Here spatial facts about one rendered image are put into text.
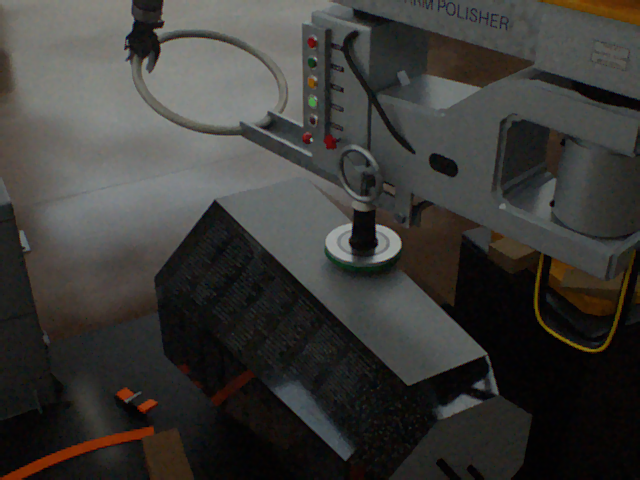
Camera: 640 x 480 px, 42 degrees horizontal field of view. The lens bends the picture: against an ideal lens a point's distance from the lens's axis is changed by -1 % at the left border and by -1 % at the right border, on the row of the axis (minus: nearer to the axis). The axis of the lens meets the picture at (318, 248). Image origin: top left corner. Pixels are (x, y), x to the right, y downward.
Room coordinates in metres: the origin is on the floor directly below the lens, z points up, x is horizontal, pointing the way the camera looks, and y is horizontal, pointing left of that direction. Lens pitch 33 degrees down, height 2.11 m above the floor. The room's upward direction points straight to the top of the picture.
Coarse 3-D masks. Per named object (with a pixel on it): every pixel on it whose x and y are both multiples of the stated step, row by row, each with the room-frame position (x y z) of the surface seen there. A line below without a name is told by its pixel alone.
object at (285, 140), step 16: (272, 112) 2.32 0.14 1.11; (256, 128) 2.20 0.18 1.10; (272, 128) 2.30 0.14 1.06; (288, 128) 2.26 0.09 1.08; (256, 144) 2.20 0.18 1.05; (272, 144) 2.15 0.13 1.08; (288, 144) 2.11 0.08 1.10; (304, 144) 2.19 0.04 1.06; (288, 160) 2.10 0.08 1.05; (304, 160) 2.06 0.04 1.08; (320, 176) 2.01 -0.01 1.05; (368, 192) 1.88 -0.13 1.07; (384, 192) 1.85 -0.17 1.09; (384, 208) 1.84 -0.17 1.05; (416, 208) 1.77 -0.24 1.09; (416, 224) 1.76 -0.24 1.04
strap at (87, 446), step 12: (132, 432) 2.06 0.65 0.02; (144, 432) 2.06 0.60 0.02; (84, 444) 2.01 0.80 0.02; (96, 444) 2.01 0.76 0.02; (108, 444) 2.01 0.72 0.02; (48, 456) 1.95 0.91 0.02; (60, 456) 1.95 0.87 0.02; (72, 456) 1.95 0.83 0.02; (24, 468) 1.90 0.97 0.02; (36, 468) 1.90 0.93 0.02
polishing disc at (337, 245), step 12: (336, 228) 2.05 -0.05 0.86; (348, 228) 2.05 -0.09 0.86; (384, 228) 2.05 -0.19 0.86; (336, 240) 1.98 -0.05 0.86; (348, 240) 1.98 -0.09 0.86; (384, 240) 1.98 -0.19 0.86; (396, 240) 1.98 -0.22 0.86; (336, 252) 1.92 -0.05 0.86; (348, 252) 1.92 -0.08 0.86; (360, 252) 1.92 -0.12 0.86; (372, 252) 1.92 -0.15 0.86; (384, 252) 1.92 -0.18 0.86; (396, 252) 1.92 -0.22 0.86; (348, 264) 1.88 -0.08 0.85; (360, 264) 1.87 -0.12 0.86; (372, 264) 1.87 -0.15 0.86
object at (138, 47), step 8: (136, 24) 2.40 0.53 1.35; (144, 24) 2.40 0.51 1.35; (152, 24) 2.42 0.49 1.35; (136, 32) 2.43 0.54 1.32; (144, 32) 2.41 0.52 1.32; (152, 32) 2.47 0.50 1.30; (128, 40) 2.44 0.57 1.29; (136, 40) 2.41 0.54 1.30; (144, 40) 2.42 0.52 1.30; (152, 40) 2.44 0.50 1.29; (128, 48) 2.43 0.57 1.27; (136, 48) 2.43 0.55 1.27; (144, 48) 2.42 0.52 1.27; (144, 56) 2.41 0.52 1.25
